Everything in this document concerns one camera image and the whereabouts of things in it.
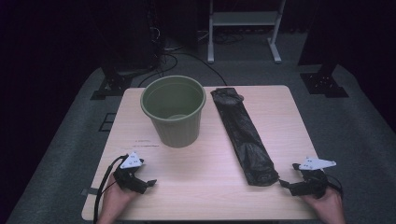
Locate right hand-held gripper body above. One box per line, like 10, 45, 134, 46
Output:
289, 157, 337, 200

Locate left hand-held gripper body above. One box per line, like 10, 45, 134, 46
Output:
112, 151, 149, 194

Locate green plastic trash bin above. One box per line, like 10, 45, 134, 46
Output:
139, 75, 207, 148

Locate black garbage bag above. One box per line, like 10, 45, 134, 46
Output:
210, 87, 280, 187

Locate person's left hand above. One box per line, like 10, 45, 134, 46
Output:
101, 181, 139, 218

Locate person's right hand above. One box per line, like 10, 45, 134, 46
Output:
300, 189, 346, 224

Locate grey tape strip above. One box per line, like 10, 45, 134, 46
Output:
79, 188, 102, 197

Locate white metal stand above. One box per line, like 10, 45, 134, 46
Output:
207, 0, 287, 64

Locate left hand-held gripper cable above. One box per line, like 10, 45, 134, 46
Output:
92, 154, 129, 224

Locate black stand with base plate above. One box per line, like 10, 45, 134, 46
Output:
90, 0, 163, 101
298, 0, 349, 99

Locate black floor cables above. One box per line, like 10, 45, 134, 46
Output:
137, 51, 228, 88

